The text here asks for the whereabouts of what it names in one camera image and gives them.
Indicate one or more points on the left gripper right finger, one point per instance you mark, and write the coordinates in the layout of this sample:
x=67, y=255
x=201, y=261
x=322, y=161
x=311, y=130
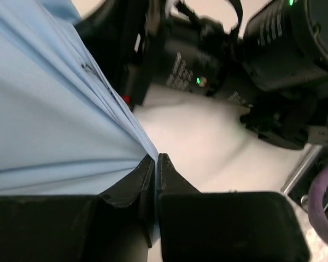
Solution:
x=230, y=226

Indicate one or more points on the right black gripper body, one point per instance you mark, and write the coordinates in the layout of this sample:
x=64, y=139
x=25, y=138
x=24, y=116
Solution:
x=140, y=43

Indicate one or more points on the aluminium front rail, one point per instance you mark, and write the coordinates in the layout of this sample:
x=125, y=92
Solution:
x=302, y=166

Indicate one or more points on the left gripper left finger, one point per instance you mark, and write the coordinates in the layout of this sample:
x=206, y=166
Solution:
x=116, y=225

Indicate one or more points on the light blue pillowcase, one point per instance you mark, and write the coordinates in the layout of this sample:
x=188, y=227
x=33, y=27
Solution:
x=63, y=128

